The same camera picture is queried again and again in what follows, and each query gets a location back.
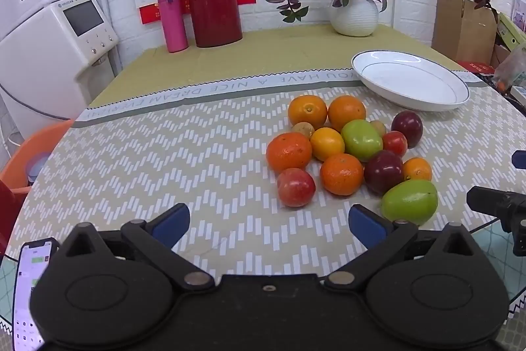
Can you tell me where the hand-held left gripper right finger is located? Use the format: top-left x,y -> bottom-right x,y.
324,204 -> 488,292

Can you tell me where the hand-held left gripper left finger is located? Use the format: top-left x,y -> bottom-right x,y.
53,203 -> 215,291

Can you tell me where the green jujube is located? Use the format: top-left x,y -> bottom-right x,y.
380,179 -> 438,223

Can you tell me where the dark red plum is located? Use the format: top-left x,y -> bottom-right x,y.
364,149 -> 404,195
390,110 -> 424,148

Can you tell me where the small orange mandarin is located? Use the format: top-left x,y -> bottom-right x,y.
403,157 -> 433,182

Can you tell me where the red yellow apple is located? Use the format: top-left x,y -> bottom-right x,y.
277,167 -> 316,208
382,131 -> 408,158

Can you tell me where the green apple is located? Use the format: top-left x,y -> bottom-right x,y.
341,119 -> 384,163

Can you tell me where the yellow orange citrus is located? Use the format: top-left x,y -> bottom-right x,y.
310,127 -> 346,162

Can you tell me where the deep orange tangerine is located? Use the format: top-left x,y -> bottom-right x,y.
266,132 -> 313,173

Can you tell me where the large round orange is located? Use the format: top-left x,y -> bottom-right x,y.
327,95 -> 366,132

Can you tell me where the brown kiwi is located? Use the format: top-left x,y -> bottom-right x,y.
292,121 -> 315,140

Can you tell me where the navel orange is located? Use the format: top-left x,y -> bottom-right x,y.
288,95 -> 328,130

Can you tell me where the white plate with dark rim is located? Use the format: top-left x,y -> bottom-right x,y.
351,50 -> 471,112

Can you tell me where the teal checked cloth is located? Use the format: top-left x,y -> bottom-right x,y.
472,219 -> 526,335

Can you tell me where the clear plastic bag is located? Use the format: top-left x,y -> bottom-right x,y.
493,42 -> 526,90

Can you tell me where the red packet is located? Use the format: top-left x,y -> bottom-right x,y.
456,61 -> 496,74

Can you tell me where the green box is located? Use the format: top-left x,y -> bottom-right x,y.
496,12 -> 526,52

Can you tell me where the cardboard box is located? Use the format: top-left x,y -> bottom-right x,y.
431,0 -> 499,64

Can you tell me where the smartphone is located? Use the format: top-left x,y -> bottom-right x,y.
12,238 -> 60,351

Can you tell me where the red pitcher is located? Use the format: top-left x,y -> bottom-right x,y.
0,180 -> 26,258

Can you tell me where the orange plastic stool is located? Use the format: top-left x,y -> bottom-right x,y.
0,120 -> 75,193

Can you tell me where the pink thermos bottle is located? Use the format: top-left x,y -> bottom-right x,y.
157,0 -> 189,53

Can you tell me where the white water dispenser with screen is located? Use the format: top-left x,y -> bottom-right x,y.
0,0 -> 121,130

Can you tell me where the purple plant in white pot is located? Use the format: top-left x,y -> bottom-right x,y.
266,0 -> 399,37

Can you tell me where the thin grey cable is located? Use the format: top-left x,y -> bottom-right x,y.
0,84 -> 75,121

